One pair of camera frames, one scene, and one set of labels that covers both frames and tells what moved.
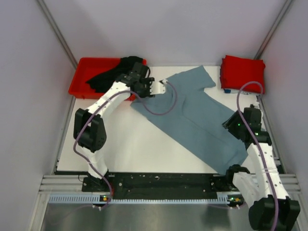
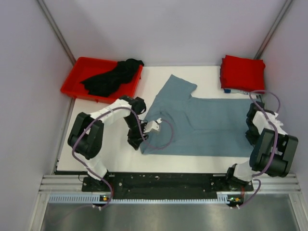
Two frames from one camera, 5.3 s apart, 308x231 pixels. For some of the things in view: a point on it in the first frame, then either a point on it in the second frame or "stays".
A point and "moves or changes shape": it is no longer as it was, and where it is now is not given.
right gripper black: (229, 124) to (252, 139)
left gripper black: (148, 81) to (135, 138)
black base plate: (145, 185) stays
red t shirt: (235, 71) stays
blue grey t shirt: (195, 119) moves or changes shape
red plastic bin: (88, 69) moves or changes shape
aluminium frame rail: (73, 185) stays
